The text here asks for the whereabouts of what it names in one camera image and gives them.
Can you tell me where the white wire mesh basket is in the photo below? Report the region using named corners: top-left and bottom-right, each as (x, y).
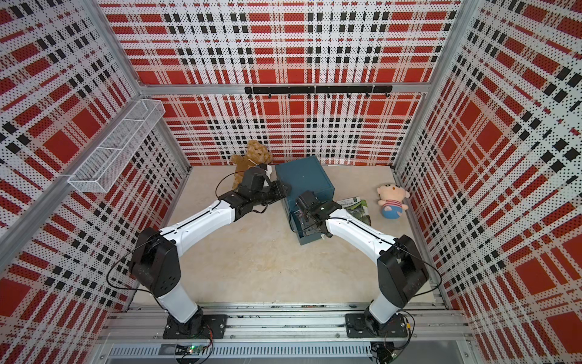
top-left (68, 99), bottom-right (164, 194)

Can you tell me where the teal drawer cabinet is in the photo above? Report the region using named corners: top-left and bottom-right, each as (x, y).
top-left (274, 156), bottom-right (335, 231)

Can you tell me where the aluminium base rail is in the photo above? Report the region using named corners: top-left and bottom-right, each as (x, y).
top-left (89, 303), bottom-right (480, 363)

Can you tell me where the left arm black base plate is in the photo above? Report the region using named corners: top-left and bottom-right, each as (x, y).
top-left (162, 313), bottom-right (228, 340)

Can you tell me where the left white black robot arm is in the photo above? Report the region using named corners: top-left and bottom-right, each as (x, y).
top-left (129, 165), bottom-right (292, 332)

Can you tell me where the green circuit board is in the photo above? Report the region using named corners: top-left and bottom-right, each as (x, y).
top-left (175, 345), bottom-right (209, 356)

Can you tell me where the green white seed bag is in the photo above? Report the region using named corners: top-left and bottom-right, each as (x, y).
top-left (337, 197), bottom-right (368, 215)

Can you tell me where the pink plush doll blue body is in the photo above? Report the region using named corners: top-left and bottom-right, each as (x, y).
top-left (377, 184), bottom-right (410, 219)

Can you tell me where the black hook rail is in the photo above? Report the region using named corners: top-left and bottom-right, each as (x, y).
top-left (244, 85), bottom-right (393, 96)

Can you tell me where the brown teddy bear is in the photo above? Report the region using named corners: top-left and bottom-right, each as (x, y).
top-left (230, 140), bottom-right (273, 189)

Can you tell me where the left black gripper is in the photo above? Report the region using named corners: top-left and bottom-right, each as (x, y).
top-left (252, 181), bottom-right (293, 208)

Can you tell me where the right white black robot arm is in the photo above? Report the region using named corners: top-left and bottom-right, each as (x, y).
top-left (296, 191), bottom-right (430, 326)

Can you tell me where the dark green seed bag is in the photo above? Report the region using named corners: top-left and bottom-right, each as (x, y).
top-left (350, 205), bottom-right (371, 226)

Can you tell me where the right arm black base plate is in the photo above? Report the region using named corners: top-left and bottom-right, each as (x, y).
top-left (345, 311), bottom-right (409, 338)

